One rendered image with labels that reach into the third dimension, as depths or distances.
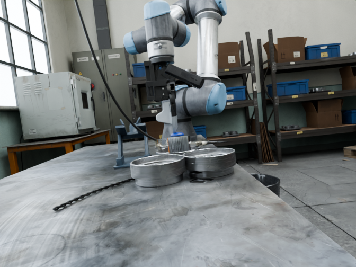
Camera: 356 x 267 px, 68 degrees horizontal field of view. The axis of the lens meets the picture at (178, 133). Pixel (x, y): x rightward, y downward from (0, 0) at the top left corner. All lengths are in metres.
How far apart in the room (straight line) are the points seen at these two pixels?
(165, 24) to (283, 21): 4.46
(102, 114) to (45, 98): 1.72
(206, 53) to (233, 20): 3.85
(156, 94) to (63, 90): 2.13
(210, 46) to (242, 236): 0.89
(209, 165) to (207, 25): 0.76
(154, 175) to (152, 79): 0.36
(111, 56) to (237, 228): 4.30
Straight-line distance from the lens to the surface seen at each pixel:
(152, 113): 3.97
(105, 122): 4.45
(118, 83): 4.42
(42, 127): 2.90
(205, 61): 1.06
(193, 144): 0.60
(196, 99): 1.00
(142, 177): 0.47
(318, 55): 4.69
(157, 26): 0.76
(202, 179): 0.48
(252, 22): 4.99
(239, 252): 0.26
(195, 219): 0.32
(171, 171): 0.46
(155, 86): 0.73
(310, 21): 5.34
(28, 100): 2.96
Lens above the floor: 0.93
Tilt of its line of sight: 5 degrees down
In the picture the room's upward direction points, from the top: 6 degrees counter-clockwise
